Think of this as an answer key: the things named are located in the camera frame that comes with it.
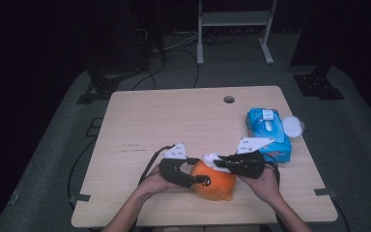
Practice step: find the white round lid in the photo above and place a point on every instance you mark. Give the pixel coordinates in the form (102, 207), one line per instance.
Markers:
(292, 126)

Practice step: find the white metal stand frame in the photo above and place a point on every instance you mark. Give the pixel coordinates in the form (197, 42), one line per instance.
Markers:
(235, 18)

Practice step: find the black stand base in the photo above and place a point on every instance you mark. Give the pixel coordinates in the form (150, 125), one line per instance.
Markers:
(317, 86)
(101, 88)

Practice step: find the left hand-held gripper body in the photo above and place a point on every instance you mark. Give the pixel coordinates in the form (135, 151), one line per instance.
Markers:
(172, 167)

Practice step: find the orange helmet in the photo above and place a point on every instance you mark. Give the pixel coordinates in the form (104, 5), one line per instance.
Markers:
(212, 187)

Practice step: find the blue wet wipe pack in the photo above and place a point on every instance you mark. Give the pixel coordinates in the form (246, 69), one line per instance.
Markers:
(257, 127)

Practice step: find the white wet wipe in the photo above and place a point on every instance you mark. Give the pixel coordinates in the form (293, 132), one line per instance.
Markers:
(210, 159)

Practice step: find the grey tape strip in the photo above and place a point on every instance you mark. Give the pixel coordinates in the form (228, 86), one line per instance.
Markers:
(80, 197)
(324, 192)

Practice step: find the person's right hand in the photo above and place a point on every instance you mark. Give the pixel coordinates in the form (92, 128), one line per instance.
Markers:
(267, 188)

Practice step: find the person's left hand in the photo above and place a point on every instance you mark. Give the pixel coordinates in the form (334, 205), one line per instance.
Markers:
(154, 185)

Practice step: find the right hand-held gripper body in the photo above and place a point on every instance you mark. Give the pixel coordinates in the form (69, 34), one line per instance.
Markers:
(251, 164)

